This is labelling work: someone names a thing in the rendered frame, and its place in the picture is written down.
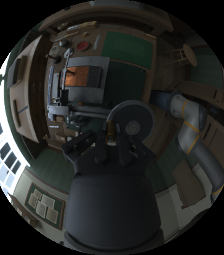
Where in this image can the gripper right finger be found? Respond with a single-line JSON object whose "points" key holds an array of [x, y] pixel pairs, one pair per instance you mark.
{"points": [[137, 148]]}

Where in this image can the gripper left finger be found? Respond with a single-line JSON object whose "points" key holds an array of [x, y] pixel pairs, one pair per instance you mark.
{"points": [[81, 142]]}

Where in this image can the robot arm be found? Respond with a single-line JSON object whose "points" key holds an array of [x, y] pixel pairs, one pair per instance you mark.
{"points": [[191, 119]]}

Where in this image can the grey crank wheel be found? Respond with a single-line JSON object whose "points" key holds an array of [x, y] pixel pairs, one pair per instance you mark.
{"points": [[132, 111]]}

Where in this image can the grey machine carriage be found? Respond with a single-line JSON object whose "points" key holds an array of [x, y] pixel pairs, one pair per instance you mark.
{"points": [[57, 109]]}

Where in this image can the black diamond holder block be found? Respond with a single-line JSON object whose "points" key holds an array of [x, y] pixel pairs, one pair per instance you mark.
{"points": [[64, 96]]}

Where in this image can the blue-grey toothed feed rack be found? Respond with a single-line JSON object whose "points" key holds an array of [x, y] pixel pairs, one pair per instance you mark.
{"points": [[51, 84]]}

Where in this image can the copper plate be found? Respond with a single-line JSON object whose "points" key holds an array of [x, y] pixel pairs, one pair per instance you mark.
{"points": [[78, 76]]}

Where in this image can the dark green machine base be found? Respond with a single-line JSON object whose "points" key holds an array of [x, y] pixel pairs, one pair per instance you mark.
{"points": [[126, 82]]}

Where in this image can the grey ruling machine body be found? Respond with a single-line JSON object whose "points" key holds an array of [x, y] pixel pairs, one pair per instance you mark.
{"points": [[95, 61]]}

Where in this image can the small white stick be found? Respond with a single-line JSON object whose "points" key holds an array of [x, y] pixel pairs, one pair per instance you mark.
{"points": [[54, 126]]}

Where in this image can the small tan tag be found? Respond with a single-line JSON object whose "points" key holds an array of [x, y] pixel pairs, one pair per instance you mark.
{"points": [[59, 119]]}

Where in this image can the brown cardboard box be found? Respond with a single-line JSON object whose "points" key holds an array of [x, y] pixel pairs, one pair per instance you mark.
{"points": [[189, 184]]}

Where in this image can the green notice board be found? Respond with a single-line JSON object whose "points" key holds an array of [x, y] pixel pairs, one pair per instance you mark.
{"points": [[45, 205]]}

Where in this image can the wooden cabinet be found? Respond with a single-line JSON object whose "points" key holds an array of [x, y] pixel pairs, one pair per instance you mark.
{"points": [[25, 86]]}

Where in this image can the black round knob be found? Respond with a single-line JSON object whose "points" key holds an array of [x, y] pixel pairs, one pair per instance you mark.
{"points": [[57, 59]]}

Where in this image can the grey lever with round end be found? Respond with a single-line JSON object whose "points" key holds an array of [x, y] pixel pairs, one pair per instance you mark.
{"points": [[68, 54]]}

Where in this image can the wooden side bench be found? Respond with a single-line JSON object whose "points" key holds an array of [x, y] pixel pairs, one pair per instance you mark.
{"points": [[220, 115]]}

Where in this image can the grey round disc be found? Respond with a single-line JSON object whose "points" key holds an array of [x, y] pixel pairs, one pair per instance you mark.
{"points": [[56, 49]]}

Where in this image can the red round tin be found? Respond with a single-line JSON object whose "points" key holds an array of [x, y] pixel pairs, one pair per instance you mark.
{"points": [[82, 45]]}

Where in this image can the grey dome weight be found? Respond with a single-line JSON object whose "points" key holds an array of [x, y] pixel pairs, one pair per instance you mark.
{"points": [[64, 42]]}

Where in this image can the green cutting mat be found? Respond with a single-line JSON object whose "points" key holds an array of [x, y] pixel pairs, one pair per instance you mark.
{"points": [[128, 47]]}

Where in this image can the steel ruler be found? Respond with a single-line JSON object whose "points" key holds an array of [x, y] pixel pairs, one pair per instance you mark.
{"points": [[97, 41]]}

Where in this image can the wooden stool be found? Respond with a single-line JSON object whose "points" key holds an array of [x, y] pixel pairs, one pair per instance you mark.
{"points": [[189, 53]]}

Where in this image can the small brass block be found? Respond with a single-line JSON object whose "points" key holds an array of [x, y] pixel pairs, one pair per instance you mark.
{"points": [[85, 34]]}

